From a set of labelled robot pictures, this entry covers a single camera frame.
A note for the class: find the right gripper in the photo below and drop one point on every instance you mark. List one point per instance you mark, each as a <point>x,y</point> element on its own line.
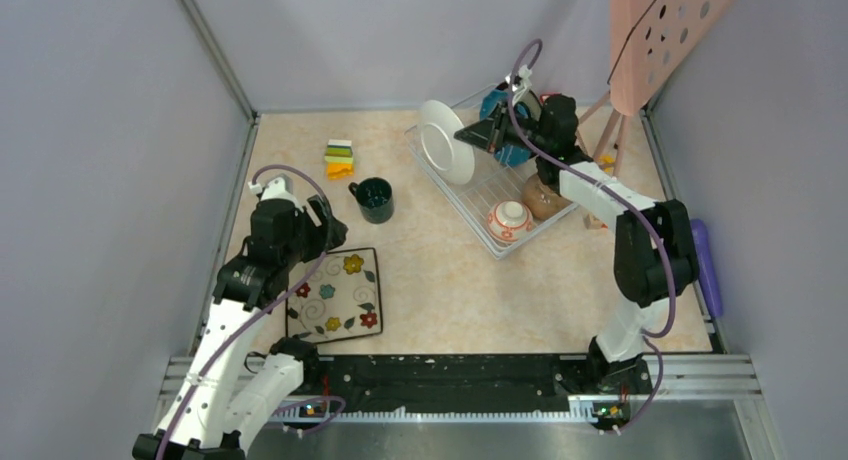
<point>488,133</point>

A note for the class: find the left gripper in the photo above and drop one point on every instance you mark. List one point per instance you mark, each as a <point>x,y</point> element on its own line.
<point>318,231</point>

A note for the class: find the round white plate red lettering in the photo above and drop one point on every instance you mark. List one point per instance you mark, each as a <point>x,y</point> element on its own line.
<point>453,160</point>

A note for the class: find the square floral ceramic plate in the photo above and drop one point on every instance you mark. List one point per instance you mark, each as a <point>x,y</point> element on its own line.
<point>341,300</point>

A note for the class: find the dark green ceramic mug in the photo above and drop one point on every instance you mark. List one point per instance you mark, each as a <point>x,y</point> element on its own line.
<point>374,197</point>

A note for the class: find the brown speckled ceramic bowl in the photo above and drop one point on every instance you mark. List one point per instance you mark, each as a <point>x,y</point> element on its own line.
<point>542,201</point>

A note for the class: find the orange patterned white bowl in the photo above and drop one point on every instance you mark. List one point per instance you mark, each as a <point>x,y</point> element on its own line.
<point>509,221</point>

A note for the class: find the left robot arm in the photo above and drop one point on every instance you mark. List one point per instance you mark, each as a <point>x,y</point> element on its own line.
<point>211,418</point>

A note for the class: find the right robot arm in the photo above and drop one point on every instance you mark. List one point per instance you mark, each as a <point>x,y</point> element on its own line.
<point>654,253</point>

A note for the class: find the stacked colourful toy blocks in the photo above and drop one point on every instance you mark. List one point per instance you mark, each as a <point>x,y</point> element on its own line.
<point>339,159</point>

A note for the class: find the pink tripod stand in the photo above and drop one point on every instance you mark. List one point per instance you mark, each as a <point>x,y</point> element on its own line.
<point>612,141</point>

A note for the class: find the yellow toy block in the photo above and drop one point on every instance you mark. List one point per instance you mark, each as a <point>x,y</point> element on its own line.
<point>607,164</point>

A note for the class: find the orange and wood toy cubes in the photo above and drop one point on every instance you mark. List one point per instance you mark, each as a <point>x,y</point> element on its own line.
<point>593,223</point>

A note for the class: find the pink perforated board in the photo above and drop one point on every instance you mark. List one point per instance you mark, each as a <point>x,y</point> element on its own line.
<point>649,39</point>

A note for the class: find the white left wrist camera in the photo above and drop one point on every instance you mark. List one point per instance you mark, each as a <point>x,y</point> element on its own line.
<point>279,187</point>

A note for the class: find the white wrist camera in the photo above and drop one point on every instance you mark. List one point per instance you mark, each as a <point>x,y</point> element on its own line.
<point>279,187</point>
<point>519,84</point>

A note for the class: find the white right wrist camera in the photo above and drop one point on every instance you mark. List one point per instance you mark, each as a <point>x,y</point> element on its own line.
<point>519,84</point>

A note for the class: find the white wire dish rack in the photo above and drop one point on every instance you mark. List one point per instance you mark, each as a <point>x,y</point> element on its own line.
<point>491,183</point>

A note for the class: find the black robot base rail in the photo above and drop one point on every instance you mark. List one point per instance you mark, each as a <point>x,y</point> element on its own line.
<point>536,371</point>

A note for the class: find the purple handle tool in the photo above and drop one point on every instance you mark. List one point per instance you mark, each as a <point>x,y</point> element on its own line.
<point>707,274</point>

